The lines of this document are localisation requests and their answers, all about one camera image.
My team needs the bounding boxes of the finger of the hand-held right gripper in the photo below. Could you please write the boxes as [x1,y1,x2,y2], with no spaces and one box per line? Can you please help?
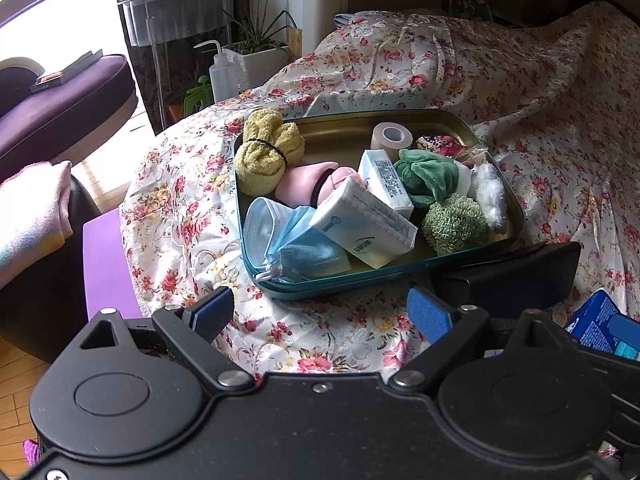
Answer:
[575,342,640,413]

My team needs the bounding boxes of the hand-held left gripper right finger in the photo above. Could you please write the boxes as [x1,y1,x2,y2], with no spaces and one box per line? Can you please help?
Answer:
[390,285,576,392]

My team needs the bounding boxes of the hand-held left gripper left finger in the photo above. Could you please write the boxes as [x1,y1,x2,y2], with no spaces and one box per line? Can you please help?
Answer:
[70,285,256,394]

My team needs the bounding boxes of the blue printed box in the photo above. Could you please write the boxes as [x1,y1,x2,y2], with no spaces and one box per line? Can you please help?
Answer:
[564,289,640,361]

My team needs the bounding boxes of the white face mask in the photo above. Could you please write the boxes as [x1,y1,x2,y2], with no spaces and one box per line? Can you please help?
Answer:
[244,196,296,273]

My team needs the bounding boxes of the green knitted scrubber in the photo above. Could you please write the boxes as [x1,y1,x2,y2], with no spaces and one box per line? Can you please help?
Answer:
[421,192,490,257]

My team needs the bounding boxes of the black box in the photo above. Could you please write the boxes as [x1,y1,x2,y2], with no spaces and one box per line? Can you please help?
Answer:
[431,241,583,318]

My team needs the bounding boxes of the blue face mask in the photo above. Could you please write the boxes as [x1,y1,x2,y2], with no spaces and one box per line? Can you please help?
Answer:
[267,205,351,281]

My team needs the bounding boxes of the white tissue pack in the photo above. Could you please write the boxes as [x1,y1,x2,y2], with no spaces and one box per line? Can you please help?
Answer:
[357,149,415,218]
[309,177,418,268]

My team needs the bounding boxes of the white plush toy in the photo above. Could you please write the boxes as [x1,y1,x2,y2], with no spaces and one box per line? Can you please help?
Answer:
[469,162,508,228]

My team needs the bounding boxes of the green velvet scrunchie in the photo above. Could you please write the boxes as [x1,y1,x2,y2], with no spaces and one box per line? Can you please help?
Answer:
[394,149,463,208]

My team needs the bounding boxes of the pink cloth bundle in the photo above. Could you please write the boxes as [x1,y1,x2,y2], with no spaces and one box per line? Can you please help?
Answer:
[275,160,366,208]

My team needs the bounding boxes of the yellow towel bundle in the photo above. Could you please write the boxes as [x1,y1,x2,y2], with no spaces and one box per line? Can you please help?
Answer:
[235,109,306,196]

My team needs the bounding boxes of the black hair tie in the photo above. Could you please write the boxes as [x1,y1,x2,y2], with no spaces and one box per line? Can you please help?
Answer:
[244,136,288,167]
[310,169,337,209]

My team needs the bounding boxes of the beige tape roll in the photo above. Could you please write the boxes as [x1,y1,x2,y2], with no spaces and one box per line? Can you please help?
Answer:
[371,121,412,153]

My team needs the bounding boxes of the green metal tin tray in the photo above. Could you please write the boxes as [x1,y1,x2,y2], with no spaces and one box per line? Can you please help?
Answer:
[232,108,526,302]

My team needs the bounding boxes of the purple block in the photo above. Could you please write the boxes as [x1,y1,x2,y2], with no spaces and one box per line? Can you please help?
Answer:
[82,207,151,321]

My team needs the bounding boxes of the pink striped blanket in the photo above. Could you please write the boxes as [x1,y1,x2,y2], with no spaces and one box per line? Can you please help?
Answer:
[0,160,75,286]

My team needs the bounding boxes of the green plastic toy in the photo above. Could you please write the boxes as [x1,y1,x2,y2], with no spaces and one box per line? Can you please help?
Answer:
[182,75,213,116]

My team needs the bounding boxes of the white squeeze bottle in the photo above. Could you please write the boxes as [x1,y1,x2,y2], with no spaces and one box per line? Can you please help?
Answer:
[194,40,240,103]

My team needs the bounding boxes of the floral bedspread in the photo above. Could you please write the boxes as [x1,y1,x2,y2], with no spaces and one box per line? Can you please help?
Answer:
[120,0,640,376]

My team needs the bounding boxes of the potted plant in white pot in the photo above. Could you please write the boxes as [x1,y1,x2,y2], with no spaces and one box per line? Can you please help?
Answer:
[220,0,296,93]

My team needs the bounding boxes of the purple chair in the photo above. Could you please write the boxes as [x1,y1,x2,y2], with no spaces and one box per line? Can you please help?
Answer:
[0,54,138,181]

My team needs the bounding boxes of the dark book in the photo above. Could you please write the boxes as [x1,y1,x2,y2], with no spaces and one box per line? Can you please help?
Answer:
[29,49,105,95]

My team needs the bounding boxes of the clear round side table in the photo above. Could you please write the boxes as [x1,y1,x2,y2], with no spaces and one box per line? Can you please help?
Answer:
[117,0,236,131]

